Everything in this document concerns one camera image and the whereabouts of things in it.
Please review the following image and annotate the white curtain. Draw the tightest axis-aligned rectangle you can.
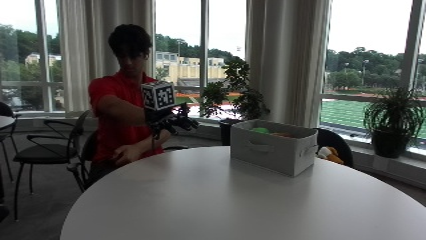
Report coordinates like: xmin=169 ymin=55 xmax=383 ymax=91
xmin=245 ymin=0 xmax=333 ymax=129
xmin=56 ymin=0 xmax=157 ymax=113

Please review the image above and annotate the tall potted plant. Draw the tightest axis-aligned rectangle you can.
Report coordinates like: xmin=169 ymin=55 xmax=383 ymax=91
xmin=198 ymin=56 xmax=272 ymax=147

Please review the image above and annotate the black chair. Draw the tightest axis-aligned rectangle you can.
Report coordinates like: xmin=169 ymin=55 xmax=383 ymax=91
xmin=0 ymin=101 xmax=23 ymax=183
xmin=315 ymin=127 xmax=355 ymax=169
xmin=12 ymin=109 xmax=92 ymax=222
xmin=65 ymin=130 xmax=190 ymax=194

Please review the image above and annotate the white and orange soft toy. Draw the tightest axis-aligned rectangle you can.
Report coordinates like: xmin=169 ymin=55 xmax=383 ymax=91
xmin=315 ymin=146 xmax=345 ymax=165

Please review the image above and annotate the the person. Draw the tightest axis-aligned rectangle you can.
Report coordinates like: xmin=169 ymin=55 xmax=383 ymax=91
xmin=83 ymin=23 xmax=173 ymax=191

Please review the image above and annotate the grey fabric storage box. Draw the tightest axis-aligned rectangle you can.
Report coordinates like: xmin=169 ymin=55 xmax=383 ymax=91
xmin=229 ymin=119 xmax=319 ymax=178

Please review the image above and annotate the white marker cube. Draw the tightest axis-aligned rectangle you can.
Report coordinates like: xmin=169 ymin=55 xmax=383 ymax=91
xmin=140 ymin=80 xmax=177 ymax=112

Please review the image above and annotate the bushy potted plant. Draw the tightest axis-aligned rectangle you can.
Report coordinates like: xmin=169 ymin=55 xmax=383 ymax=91
xmin=362 ymin=87 xmax=426 ymax=159

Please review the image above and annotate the white round table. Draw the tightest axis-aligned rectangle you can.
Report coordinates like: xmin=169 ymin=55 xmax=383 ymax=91
xmin=0 ymin=114 xmax=17 ymax=130

